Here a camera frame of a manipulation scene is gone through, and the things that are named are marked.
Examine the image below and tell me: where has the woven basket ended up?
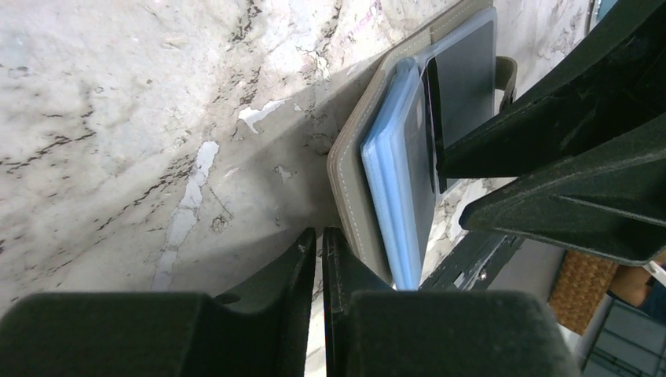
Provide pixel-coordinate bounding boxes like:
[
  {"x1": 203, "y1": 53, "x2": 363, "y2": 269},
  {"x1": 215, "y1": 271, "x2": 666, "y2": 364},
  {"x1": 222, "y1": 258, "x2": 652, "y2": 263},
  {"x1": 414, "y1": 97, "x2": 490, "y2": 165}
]
[{"x1": 548, "y1": 251, "x2": 618, "y2": 335}]

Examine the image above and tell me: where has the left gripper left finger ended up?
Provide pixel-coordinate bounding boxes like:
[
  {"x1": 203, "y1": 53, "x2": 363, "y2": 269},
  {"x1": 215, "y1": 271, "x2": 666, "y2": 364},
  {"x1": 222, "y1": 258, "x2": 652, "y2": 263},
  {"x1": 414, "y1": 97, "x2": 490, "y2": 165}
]
[{"x1": 1, "y1": 228, "x2": 317, "y2": 376}]

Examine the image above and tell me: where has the grey leather card holder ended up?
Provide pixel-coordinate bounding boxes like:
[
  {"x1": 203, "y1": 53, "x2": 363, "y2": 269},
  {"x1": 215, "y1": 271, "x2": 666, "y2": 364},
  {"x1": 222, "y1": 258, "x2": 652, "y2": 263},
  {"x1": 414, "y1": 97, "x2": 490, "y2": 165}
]
[{"x1": 328, "y1": 1, "x2": 518, "y2": 290}]

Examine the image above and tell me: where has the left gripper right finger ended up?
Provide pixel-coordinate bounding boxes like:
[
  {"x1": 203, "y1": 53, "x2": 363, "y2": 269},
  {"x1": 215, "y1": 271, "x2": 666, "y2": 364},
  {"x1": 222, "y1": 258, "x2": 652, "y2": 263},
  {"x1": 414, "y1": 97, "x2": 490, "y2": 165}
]
[{"x1": 322, "y1": 228, "x2": 580, "y2": 376}]

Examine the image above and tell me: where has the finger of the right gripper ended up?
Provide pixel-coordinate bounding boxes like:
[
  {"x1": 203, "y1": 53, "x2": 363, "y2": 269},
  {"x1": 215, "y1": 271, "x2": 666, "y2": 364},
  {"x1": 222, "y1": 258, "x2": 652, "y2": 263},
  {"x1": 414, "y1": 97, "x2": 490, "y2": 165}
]
[
  {"x1": 437, "y1": 1, "x2": 665, "y2": 178},
  {"x1": 459, "y1": 115, "x2": 665, "y2": 265}
]

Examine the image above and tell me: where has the black credit card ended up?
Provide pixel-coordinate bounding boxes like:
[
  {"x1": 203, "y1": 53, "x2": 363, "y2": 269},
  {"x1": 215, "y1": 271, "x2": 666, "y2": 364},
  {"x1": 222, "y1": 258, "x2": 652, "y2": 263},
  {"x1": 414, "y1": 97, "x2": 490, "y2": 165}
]
[{"x1": 422, "y1": 9, "x2": 496, "y2": 194}]

